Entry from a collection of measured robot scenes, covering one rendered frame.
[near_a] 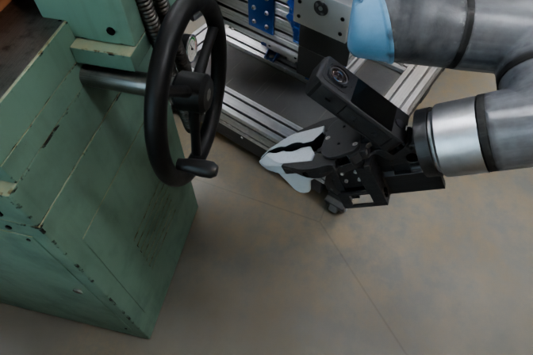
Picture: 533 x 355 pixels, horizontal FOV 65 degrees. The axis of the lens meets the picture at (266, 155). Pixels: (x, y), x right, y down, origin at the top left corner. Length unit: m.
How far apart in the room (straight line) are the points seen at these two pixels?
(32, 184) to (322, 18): 0.62
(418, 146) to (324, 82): 0.11
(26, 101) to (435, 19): 0.49
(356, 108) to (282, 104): 1.03
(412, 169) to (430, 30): 0.14
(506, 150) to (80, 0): 0.53
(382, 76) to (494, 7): 1.15
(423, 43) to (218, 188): 1.14
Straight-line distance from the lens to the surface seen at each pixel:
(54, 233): 0.73
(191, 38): 0.95
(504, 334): 1.46
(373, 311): 1.35
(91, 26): 0.66
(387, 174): 0.47
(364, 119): 0.42
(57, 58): 0.66
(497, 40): 0.45
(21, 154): 0.63
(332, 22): 0.92
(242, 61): 1.60
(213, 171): 0.57
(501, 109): 0.42
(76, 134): 0.72
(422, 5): 0.44
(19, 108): 0.61
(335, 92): 0.41
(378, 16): 0.43
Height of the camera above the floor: 1.26
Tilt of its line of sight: 54 degrees down
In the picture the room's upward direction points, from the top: straight up
